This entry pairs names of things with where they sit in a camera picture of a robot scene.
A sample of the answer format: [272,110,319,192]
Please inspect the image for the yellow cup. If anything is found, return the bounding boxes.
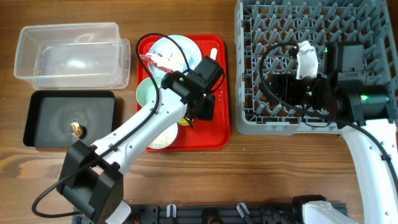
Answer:
[178,117,193,128]

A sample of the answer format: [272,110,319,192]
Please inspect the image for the light blue bowl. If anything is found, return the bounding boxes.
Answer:
[147,123,180,150]

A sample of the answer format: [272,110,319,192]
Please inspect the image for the white rice grains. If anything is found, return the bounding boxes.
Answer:
[150,126,177,149]

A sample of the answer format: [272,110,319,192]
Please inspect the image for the green bowl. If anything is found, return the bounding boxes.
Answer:
[136,77,156,107]

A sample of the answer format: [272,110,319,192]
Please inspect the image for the red snack wrapper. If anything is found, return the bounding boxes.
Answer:
[139,52,174,73]

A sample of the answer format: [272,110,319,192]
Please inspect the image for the brown food scrap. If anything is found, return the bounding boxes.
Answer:
[71,121,84,139]

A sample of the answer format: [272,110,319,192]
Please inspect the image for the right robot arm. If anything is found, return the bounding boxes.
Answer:
[259,41,397,223]

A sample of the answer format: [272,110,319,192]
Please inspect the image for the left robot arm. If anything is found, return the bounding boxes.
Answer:
[57,56,225,223]

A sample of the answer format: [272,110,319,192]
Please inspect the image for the grey dishwasher rack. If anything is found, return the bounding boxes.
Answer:
[234,0,397,136]

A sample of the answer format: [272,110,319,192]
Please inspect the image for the black waste tray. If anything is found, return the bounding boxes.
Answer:
[23,90,116,147]

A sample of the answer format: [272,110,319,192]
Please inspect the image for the red serving tray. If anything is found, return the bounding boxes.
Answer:
[147,34,231,152]

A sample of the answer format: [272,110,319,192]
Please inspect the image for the light blue plate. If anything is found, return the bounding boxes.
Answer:
[142,35,202,77]

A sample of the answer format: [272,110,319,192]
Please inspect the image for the white plastic spoon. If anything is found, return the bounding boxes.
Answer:
[210,48,218,60]

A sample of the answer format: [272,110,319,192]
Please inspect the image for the clear plastic bin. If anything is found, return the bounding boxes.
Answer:
[14,22,131,90]

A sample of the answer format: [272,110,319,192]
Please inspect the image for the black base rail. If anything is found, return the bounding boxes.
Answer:
[125,203,301,224]

